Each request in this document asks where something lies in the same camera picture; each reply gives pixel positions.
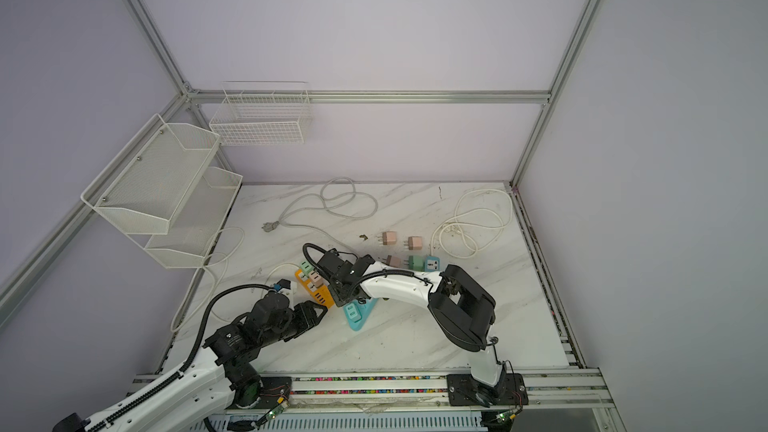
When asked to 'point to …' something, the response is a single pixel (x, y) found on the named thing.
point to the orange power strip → (322, 293)
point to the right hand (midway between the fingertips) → (341, 290)
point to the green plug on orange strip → (306, 268)
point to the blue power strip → (432, 264)
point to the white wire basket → (262, 117)
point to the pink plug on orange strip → (316, 279)
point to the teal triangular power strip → (364, 310)
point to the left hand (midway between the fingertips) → (321, 315)
